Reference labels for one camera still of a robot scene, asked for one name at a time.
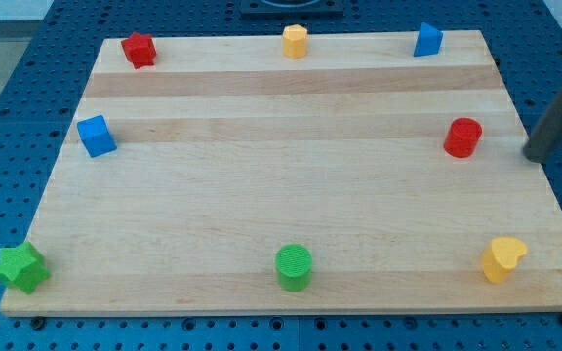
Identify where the green cylinder block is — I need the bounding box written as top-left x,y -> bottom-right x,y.
274,244 -> 312,292

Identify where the green star block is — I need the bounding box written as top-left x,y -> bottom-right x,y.
0,241 -> 51,294

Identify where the red cylinder block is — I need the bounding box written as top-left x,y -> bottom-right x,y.
443,117 -> 483,158

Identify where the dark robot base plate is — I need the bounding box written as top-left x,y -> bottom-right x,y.
236,0 -> 344,19

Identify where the yellow hexagon block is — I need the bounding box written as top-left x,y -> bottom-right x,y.
282,24 -> 308,59

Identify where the blue triangle block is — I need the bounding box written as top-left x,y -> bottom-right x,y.
414,22 -> 444,57

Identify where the blue cube block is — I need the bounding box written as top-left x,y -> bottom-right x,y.
76,115 -> 117,158

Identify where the yellow heart block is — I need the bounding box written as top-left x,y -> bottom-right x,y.
481,236 -> 528,284

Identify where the red star block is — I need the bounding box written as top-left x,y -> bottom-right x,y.
121,32 -> 156,69

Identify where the wooden board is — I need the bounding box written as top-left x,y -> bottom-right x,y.
0,30 -> 562,317

